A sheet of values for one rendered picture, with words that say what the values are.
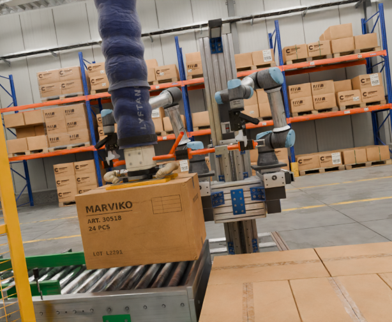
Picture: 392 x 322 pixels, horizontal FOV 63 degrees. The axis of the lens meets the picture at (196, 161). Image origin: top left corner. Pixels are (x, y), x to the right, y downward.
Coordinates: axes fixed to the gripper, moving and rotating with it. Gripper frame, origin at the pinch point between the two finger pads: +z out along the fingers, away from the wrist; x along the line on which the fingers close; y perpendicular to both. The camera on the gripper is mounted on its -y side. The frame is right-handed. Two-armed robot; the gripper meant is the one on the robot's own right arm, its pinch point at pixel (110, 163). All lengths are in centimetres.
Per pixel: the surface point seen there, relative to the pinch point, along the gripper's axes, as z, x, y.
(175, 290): 60, -61, 50
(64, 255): 58, -6, -39
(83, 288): 66, -39, -8
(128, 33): -68, -34, 35
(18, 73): -294, 755, -613
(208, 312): 64, -73, 67
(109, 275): 66, -24, 0
